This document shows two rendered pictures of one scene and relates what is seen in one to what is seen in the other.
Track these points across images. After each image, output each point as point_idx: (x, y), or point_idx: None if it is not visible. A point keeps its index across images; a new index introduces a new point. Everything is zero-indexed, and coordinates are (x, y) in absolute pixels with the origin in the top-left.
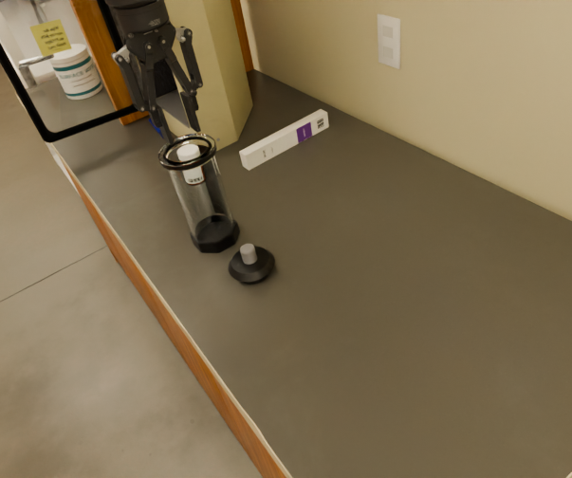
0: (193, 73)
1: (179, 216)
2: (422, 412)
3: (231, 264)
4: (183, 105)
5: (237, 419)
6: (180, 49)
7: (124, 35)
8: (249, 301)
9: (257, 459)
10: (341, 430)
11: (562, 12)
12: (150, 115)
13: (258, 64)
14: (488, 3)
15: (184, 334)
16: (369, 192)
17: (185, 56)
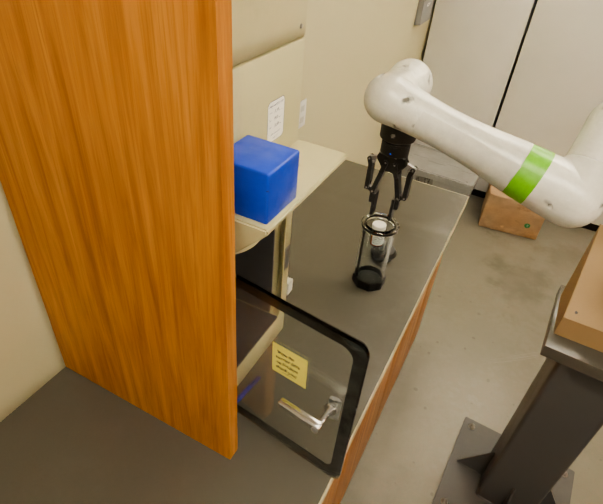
0: (372, 177)
1: (360, 309)
2: (409, 200)
3: (392, 253)
4: (282, 294)
5: (394, 363)
6: (280, 243)
7: (407, 158)
8: (400, 252)
9: (388, 386)
10: (431, 214)
11: None
12: (399, 202)
13: (59, 358)
14: None
15: (381, 381)
16: (293, 229)
17: (372, 170)
